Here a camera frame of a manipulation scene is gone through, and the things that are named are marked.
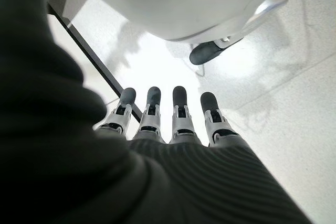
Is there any dark left robot hand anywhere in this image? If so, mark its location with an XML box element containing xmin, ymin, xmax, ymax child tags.
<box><xmin>0</xmin><ymin>0</ymin><xmax>313</xmax><ymax>224</ymax></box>

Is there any black table edge strip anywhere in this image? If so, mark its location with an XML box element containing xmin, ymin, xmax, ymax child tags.
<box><xmin>46</xmin><ymin>2</ymin><xmax>144</xmax><ymax>120</ymax></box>

